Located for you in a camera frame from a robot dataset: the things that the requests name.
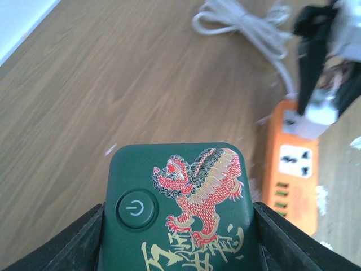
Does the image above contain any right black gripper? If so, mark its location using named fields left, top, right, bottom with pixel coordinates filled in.
left=293, top=1, right=360, bottom=117

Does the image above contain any green cube plug adapter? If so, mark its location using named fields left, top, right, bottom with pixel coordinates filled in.
left=98, top=143, right=265, bottom=270

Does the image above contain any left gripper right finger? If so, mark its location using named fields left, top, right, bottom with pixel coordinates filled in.
left=253, top=202, right=360, bottom=270

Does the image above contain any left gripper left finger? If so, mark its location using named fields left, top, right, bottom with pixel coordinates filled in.
left=5, top=203, right=104, bottom=270

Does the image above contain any white usb charger plug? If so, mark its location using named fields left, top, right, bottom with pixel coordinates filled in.
left=282, top=89, right=339, bottom=140

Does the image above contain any orange power strip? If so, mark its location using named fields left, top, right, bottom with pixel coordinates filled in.
left=262, top=100, right=319, bottom=235

